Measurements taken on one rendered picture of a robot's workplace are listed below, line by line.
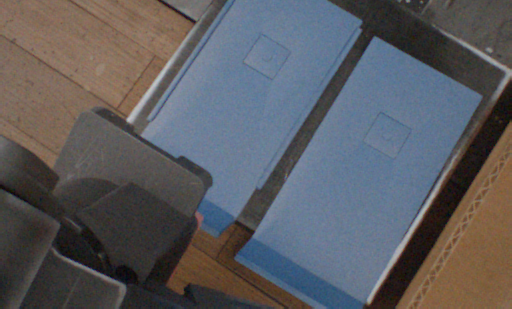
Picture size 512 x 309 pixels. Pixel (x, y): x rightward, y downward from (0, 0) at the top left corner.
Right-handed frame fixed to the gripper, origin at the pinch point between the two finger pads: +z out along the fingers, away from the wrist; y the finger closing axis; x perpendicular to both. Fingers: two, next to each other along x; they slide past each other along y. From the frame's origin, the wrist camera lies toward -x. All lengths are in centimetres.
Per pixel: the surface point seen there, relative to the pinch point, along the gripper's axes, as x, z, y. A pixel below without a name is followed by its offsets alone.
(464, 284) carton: -16.3, 5.1, 2.6
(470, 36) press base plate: -9.6, 12.1, 13.9
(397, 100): -7.9, 6.8, 9.3
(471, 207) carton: -13.9, 0.5, 7.7
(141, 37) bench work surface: 7.1, 7.1, 4.7
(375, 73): -6.1, 7.2, 9.9
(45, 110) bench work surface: 9.3, 3.8, -1.2
